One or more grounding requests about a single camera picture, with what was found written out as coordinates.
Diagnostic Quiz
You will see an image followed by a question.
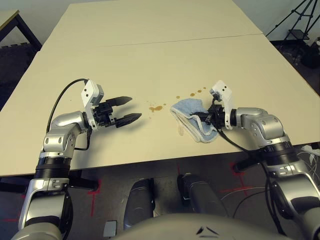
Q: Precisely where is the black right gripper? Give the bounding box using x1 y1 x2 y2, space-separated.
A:
191 103 227 130

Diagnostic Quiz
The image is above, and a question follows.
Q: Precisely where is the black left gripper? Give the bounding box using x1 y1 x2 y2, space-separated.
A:
93 95 143 130

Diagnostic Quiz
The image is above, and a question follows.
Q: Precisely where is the light blue rag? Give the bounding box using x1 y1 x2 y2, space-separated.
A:
169 98 219 144

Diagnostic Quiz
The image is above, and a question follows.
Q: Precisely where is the black table foot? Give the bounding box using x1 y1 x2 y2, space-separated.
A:
233 156 266 173

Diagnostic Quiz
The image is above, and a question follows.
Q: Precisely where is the grey robot right leg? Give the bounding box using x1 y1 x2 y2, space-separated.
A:
177 172 227 221

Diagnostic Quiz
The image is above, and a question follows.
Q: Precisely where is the grey robot leg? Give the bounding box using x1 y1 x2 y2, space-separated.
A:
124 178 155 231
177 172 227 221

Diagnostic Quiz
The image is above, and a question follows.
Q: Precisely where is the red floor tape cross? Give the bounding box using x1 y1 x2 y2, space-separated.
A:
219 162 266 198
87 179 103 217

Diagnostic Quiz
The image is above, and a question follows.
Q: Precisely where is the grey robot left leg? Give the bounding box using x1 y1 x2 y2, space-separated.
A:
124 178 155 231

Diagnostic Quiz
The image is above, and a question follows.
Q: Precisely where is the black foam floor mat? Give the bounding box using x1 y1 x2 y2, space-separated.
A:
271 39 320 97
0 42 38 101

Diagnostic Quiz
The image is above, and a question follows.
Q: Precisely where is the grey robot torso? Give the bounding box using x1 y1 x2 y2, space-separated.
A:
109 212 286 240

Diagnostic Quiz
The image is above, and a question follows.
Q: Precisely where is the small grey floor box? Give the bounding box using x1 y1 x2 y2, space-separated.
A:
103 220 118 238

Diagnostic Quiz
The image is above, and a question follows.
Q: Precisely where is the black tripod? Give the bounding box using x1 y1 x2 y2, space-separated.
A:
266 0 318 41

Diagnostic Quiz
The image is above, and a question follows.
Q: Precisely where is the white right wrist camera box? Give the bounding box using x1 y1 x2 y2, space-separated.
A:
209 79 235 130

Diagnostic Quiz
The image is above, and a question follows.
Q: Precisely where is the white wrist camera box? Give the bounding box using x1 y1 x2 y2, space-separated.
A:
81 79 105 132
209 79 235 130

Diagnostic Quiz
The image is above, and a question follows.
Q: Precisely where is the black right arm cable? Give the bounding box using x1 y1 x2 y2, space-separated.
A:
211 96 291 237

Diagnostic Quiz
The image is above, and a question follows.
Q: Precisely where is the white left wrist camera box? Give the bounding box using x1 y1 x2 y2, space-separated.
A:
81 79 105 132

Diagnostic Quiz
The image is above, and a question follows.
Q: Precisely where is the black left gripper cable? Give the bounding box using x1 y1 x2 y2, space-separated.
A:
74 128 91 151

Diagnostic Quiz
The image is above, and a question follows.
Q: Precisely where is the black left camera cable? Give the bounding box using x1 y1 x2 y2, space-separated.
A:
46 78 90 133

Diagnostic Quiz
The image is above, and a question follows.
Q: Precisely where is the side table with black frame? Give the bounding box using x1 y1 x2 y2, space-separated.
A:
0 9 43 52

